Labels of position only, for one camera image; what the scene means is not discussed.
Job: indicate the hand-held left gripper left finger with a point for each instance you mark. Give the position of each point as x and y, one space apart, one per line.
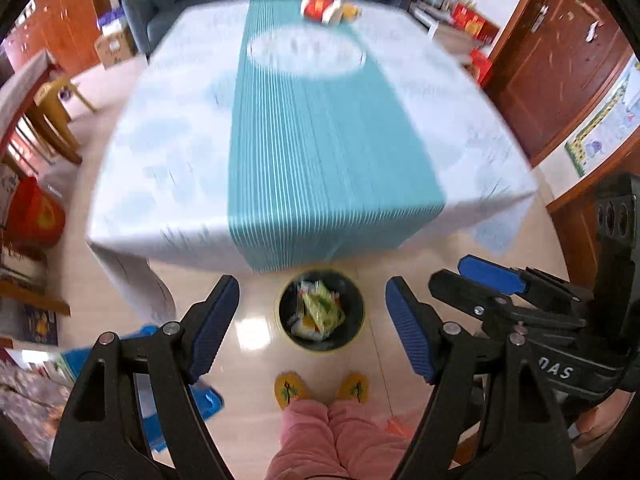
215 325

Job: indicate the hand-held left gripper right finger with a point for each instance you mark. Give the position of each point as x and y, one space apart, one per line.
410 330

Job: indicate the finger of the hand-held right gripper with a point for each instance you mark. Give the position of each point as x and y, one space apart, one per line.
490 272
460 290

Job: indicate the round dark trash bin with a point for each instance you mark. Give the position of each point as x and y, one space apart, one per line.
287 305

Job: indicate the yellow slipper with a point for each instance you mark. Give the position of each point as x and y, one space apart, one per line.
354 387
291 390

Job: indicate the blue plastic stool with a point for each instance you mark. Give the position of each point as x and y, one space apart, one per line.
205 405

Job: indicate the green yellow snack bag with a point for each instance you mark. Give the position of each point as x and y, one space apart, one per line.
322 307

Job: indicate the orange object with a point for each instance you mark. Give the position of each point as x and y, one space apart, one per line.
400 427

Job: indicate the pink trouser legs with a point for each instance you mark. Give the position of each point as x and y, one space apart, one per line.
305 445

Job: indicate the floral printed cloth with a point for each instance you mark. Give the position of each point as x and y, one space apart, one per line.
30 400

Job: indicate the small red gift box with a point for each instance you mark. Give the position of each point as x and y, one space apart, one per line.
481 67

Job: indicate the red bucket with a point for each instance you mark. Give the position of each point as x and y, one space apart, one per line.
35 212

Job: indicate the brown wooden door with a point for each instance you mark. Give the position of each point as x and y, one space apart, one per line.
555 55

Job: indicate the white low cabinet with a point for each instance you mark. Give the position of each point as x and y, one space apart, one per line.
445 35

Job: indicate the large red gift box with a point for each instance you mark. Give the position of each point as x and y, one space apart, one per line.
472 22

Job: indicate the yellow plastic stool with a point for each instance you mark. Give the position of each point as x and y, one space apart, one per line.
52 105

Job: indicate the cardboard box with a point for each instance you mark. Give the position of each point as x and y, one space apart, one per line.
116 50

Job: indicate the yellow packet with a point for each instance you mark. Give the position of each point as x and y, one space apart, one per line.
351 11

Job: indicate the red wooden table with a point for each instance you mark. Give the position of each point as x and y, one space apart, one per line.
20 95

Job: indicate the red white cylindrical can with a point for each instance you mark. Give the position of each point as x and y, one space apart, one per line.
317 7

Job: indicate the purple box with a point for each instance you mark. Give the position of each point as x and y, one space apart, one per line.
110 20

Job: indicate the dark teal sofa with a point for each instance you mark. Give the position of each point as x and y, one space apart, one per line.
150 5

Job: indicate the wooden cabinet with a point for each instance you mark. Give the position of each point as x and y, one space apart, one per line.
55 20

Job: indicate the wall poster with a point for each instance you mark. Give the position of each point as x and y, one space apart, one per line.
605 125

